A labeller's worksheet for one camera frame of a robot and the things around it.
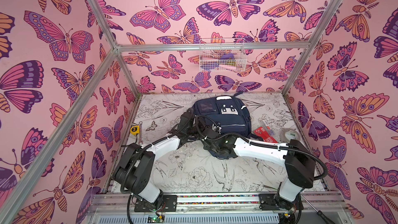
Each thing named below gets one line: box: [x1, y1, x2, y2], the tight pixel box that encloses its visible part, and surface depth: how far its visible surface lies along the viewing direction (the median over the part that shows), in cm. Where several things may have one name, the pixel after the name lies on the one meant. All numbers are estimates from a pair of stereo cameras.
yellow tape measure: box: [130, 125, 140, 136], surface depth 100 cm
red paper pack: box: [253, 126, 279, 144], surface depth 100 cm
